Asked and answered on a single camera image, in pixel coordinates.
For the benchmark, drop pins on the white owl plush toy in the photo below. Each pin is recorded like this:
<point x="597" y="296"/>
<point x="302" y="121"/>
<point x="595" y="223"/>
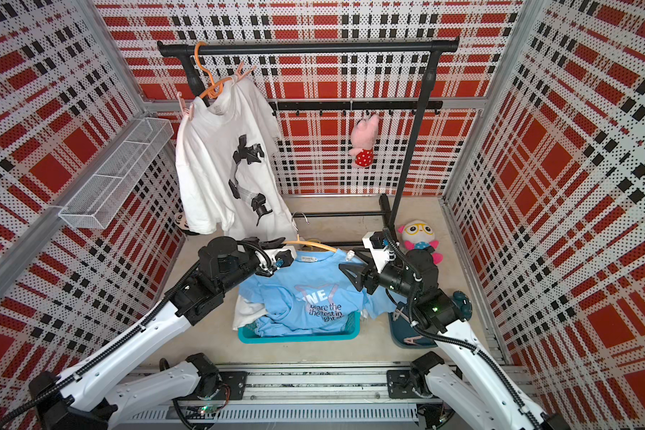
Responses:
<point x="417" y="234"/>

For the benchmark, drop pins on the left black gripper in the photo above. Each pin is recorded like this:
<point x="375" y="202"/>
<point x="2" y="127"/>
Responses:
<point x="266" y="245"/>

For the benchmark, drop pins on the pink clothespin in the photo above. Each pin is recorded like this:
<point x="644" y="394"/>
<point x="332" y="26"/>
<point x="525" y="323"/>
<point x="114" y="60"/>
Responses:
<point x="186" y="109"/>
<point x="242" y="72"/>

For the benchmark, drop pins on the aluminium front rail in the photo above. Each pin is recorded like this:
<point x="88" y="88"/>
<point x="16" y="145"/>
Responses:
<point x="303" y="395"/>

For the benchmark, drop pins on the orange plastic hanger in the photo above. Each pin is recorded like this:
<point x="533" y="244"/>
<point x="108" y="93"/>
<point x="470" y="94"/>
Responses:
<point x="215" y="88"/>

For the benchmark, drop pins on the white printed t-shirt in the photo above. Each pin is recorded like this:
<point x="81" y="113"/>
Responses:
<point x="223" y="163"/>

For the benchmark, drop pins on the white wire mesh basket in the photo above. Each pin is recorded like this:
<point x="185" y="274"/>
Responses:
<point x="99" y="199"/>

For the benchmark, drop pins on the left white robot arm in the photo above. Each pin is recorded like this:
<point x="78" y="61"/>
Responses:
<point x="92" y="393"/>

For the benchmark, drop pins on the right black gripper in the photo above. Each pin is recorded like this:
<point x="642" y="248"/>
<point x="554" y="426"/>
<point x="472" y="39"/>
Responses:
<point x="363" y="273"/>

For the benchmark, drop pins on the teal flat tray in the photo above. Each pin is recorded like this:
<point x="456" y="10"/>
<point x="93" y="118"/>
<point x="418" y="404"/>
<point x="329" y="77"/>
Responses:
<point x="351" y="330"/>

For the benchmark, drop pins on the pink pig plush toy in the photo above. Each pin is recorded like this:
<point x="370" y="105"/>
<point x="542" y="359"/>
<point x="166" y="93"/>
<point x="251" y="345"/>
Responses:
<point x="363" y="138"/>

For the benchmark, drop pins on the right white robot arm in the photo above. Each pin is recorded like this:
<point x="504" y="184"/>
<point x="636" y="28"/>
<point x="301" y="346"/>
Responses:
<point x="474" y="386"/>

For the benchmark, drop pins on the black-haired boy doll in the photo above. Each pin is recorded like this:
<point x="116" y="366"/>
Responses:
<point x="180" y="221"/>

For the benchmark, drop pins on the wooden hanger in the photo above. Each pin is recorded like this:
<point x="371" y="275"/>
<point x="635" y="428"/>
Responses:
<point x="305" y="243"/>

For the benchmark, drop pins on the dark teal clothespin bin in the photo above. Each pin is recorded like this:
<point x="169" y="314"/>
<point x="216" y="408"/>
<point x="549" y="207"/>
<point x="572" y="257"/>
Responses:
<point x="403" y="335"/>

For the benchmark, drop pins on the black wall hook rail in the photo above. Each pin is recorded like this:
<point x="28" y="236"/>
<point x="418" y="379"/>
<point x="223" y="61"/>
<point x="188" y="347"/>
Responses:
<point x="298" y="106"/>

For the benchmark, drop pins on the black clothes rack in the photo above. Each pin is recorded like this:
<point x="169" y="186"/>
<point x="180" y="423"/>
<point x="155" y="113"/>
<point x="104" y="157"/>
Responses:
<point x="434" y="49"/>

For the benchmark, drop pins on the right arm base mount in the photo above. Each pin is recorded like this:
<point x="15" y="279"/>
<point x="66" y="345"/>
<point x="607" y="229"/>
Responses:
<point x="405" y="385"/>

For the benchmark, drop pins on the light blue cloth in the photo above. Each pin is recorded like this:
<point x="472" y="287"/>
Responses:
<point x="311" y="296"/>

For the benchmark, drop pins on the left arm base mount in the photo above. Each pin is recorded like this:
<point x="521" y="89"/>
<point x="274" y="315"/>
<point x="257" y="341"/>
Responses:
<point x="228" y="385"/>

